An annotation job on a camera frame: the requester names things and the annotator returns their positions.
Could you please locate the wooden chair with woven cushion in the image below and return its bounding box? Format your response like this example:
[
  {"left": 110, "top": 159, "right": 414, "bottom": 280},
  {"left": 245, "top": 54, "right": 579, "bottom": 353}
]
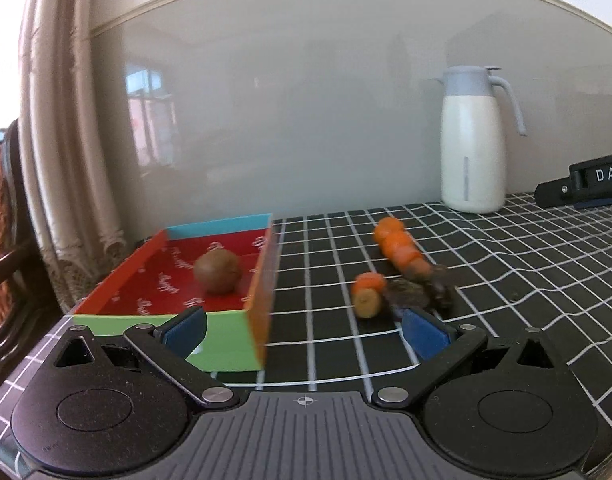
[{"left": 0, "top": 117, "right": 64, "bottom": 403}]

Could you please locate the yellowish brown small fruit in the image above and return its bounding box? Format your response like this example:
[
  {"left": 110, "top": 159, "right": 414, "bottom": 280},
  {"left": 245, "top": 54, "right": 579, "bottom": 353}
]
[{"left": 353, "top": 287, "right": 383, "bottom": 319}]

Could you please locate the dark wrinkled fruit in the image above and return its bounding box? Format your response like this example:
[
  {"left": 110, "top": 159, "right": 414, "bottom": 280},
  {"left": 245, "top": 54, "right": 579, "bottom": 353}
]
[
  {"left": 426, "top": 265, "right": 457, "bottom": 314},
  {"left": 386, "top": 279, "right": 429, "bottom": 309}
]

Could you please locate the brown kiwi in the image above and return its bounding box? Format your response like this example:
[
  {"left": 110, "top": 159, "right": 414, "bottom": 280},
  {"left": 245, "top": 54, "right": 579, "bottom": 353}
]
[{"left": 193, "top": 249, "right": 244, "bottom": 295}]

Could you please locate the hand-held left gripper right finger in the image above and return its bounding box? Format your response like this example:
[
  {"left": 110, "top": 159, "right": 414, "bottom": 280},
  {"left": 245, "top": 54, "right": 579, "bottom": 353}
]
[{"left": 371, "top": 308, "right": 557, "bottom": 408}]

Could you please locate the colourful paper box red inside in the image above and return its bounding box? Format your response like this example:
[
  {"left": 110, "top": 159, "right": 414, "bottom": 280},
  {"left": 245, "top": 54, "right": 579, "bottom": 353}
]
[{"left": 70, "top": 214, "right": 281, "bottom": 373}]

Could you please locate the black checked tablecloth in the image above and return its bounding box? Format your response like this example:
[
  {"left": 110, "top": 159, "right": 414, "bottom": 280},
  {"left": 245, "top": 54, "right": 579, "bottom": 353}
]
[{"left": 0, "top": 191, "right": 612, "bottom": 480}]

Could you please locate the white thermos jug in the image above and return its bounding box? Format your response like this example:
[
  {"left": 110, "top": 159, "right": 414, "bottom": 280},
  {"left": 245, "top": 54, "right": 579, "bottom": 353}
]
[{"left": 433, "top": 65, "right": 529, "bottom": 214}]

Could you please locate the beige lace curtain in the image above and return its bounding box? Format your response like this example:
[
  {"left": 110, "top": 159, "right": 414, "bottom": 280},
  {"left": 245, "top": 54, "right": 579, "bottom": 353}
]
[{"left": 16, "top": 0, "right": 131, "bottom": 313}]

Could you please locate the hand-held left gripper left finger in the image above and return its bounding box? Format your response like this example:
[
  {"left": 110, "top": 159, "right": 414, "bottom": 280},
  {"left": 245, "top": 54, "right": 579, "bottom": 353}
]
[{"left": 53, "top": 307, "right": 239, "bottom": 407}]

